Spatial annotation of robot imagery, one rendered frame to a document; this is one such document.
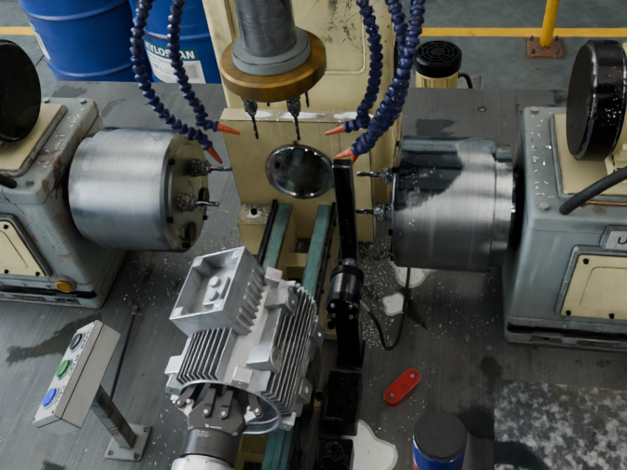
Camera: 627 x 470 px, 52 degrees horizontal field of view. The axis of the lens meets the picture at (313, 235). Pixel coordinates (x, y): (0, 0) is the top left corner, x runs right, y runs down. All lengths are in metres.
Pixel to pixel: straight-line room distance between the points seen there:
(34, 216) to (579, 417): 1.03
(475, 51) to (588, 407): 2.64
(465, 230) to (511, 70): 2.38
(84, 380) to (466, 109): 1.24
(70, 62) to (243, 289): 2.42
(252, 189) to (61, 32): 1.91
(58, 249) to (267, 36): 0.63
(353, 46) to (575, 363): 0.74
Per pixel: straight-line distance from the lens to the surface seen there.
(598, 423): 1.15
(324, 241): 1.32
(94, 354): 1.09
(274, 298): 0.97
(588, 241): 1.12
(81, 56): 3.22
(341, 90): 1.35
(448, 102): 1.87
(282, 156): 1.32
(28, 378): 1.47
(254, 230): 1.42
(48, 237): 1.37
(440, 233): 1.12
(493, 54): 3.56
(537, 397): 1.15
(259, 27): 1.03
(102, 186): 1.26
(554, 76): 3.44
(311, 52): 1.10
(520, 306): 1.25
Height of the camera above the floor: 1.92
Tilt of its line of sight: 48 degrees down
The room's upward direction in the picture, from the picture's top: 8 degrees counter-clockwise
